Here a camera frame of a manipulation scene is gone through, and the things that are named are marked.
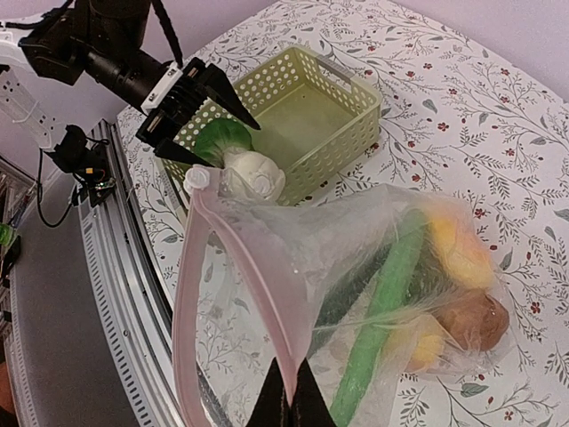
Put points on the pale green perforated basket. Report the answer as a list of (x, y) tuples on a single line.
[(315, 118)]

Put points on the green white bok choy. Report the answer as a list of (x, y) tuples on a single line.
[(226, 144)]

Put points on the yellow lemon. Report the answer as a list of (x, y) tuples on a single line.
[(461, 253), (428, 346)]

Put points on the dark green cucumber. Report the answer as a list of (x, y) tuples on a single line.
[(347, 289)]

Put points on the brown potato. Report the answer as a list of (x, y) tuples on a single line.
[(475, 320)]

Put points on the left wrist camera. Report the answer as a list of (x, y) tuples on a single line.
[(178, 93)]

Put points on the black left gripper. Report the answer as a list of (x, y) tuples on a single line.
[(133, 80)]

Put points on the bright green cucumber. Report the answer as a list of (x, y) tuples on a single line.
[(391, 285)]

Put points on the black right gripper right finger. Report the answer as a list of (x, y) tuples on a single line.
[(309, 408)]

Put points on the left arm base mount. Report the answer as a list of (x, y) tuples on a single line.
[(86, 159)]

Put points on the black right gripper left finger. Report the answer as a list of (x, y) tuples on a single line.
[(271, 408)]

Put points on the green drink bottle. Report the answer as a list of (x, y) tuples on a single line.
[(6, 234)]

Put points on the floral tablecloth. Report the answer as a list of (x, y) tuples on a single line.
[(455, 120)]

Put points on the aluminium front rail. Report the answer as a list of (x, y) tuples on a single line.
[(87, 335)]

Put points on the clear zip top bag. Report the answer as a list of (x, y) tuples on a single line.
[(281, 262)]

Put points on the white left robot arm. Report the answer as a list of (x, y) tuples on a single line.
[(103, 39)]

